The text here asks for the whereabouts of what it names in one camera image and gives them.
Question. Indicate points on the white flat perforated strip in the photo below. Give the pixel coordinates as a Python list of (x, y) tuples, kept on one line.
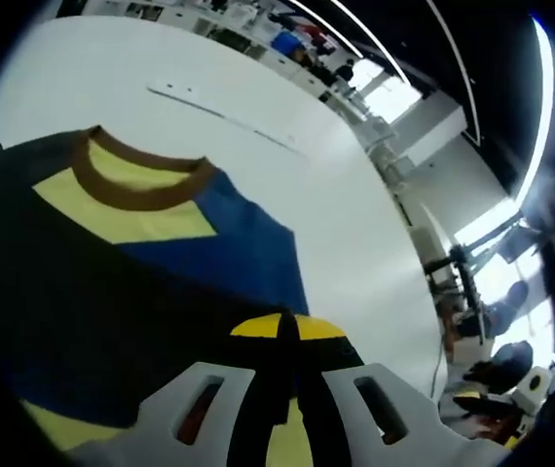
[(219, 113)]

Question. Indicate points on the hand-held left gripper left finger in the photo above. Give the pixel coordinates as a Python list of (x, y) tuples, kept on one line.
[(209, 413)]

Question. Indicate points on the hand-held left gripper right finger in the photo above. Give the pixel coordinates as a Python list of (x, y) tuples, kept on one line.
[(350, 428)]

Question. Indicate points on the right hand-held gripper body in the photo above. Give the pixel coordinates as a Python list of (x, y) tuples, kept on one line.
[(540, 389)]

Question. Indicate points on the yellow garment blue grey sleeves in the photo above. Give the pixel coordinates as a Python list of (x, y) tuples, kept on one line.
[(112, 301)]

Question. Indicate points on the ceiling light strip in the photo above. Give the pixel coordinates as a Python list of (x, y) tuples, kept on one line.
[(355, 34), (540, 97)]

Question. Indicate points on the black tripod stand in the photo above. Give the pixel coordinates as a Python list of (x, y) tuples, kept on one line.
[(467, 272)]

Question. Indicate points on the blue plastic crate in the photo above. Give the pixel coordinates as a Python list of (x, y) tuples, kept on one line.
[(286, 41)]

